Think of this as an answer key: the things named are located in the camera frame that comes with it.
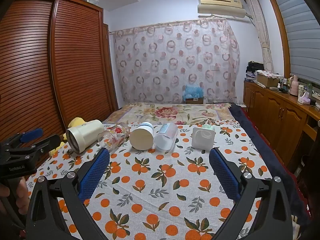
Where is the circle patterned sheer curtain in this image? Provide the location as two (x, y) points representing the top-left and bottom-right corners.
(114, 19), (240, 104)

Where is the tied patterned window curtain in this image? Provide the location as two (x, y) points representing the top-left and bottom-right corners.
(245, 0), (274, 73)

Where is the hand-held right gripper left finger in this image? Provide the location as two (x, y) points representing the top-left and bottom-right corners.
(26, 148), (110, 240)

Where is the brown slatted wardrobe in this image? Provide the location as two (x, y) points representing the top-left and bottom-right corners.
(0, 0), (119, 145)

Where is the orange fruit printed cloth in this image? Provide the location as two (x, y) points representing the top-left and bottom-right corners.
(25, 124), (293, 240)

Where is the cream wall air conditioner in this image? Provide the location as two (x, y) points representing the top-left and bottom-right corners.
(197, 0), (247, 19)

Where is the clear floral glass cup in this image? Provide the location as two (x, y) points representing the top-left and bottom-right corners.
(97, 122), (131, 153)

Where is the floral bed blanket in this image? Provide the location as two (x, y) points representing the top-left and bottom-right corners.
(102, 102), (233, 127)

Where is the yellow plush toy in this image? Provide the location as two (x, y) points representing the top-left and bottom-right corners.
(49, 117), (87, 157)

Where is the pink thermos flask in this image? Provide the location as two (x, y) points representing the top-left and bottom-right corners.
(289, 75), (299, 96)

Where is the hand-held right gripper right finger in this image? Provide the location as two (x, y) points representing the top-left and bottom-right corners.
(209, 148), (293, 240)

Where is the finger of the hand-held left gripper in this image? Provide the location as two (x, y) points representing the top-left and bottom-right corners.
(4, 128), (44, 147)
(5, 134), (63, 158)

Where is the white cup with blue band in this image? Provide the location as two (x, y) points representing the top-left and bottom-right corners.
(129, 122), (154, 150)

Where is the black bag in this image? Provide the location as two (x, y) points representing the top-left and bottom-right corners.
(246, 60), (264, 74)

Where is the grey window blind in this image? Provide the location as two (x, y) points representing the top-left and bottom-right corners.
(271, 0), (320, 85)

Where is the person's left hand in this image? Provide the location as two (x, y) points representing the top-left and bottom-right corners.
(0, 176), (30, 215)

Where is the translucent plastic cup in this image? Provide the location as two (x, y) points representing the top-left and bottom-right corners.
(153, 123), (179, 152)

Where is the wooden sideboard cabinet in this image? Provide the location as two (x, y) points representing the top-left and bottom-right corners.
(244, 80), (320, 170)

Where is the cream steel tumbler cup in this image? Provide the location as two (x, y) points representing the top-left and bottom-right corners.
(66, 119), (105, 155)

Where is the pink tissue pack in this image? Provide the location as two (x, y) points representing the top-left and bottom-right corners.
(297, 92), (312, 105)

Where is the white square cup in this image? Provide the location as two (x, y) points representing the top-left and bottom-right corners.
(191, 124), (216, 152)

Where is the dark blue blanket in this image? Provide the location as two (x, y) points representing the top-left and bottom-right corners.
(229, 102), (310, 228)

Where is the blue plastic bag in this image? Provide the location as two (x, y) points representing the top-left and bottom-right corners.
(183, 85), (206, 98)

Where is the box with floral cover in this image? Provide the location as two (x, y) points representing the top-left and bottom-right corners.
(256, 70), (282, 88)

